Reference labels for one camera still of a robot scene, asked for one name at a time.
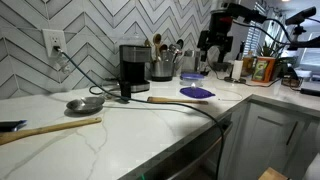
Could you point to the grey cabinet door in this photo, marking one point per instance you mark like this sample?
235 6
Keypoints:
263 140

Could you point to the small wooden spoon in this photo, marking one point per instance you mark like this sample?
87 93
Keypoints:
147 43

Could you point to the wooden board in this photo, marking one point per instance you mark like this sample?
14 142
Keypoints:
271 175

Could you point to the wooden spatula rounded head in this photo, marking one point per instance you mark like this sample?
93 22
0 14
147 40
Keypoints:
50 128

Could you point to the wooden spatula square head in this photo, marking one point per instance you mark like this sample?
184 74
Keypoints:
166 99

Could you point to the purple plastic lid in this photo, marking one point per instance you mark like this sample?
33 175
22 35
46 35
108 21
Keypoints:
196 92

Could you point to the white roll on dark stand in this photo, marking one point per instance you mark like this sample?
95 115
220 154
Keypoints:
237 70

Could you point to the flat black device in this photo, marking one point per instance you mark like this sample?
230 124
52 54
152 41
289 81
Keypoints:
310 92

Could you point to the dark wooden spoon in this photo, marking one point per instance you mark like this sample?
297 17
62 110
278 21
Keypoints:
163 48

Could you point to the white wall outlet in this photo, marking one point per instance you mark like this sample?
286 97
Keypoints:
53 40

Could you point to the black power adapter block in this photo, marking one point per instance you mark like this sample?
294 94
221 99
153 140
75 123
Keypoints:
125 89

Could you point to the orange drink mix canister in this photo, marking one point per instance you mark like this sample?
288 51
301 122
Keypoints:
263 70

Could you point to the dark metal bowl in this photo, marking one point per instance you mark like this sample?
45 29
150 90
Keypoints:
221 66

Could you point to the clear container blue lid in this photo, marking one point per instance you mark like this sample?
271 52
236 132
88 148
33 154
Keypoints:
191 77

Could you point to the black coffee maker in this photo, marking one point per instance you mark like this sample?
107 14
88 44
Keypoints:
133 66

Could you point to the black plastic spoon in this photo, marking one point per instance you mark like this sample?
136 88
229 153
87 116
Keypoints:
180 43

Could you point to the steel dishwasher front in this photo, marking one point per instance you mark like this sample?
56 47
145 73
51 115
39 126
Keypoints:
186 156

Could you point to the black camera on stand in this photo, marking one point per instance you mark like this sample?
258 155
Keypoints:
300 16

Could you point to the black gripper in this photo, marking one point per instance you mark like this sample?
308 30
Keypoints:
215 40

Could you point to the amber bottle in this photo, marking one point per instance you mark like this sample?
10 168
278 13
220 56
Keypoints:
248 65

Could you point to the steel utensil bucket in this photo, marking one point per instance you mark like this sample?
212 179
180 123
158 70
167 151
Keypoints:
162 70

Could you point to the white window blinds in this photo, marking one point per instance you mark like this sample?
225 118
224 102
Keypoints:
253 36

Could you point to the steel soup ladle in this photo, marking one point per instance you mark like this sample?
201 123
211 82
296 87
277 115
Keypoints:
172 48

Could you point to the small metal pan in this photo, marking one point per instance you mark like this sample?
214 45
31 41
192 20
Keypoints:
85 105

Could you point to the light wooden spoon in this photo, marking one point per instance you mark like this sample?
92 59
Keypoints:
157 38

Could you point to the blue black scraper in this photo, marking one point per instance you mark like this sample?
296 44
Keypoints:
10 125

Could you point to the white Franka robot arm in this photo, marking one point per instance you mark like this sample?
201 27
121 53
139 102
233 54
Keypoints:
233 13

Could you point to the green potted plant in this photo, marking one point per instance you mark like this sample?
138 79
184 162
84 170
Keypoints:
268 50

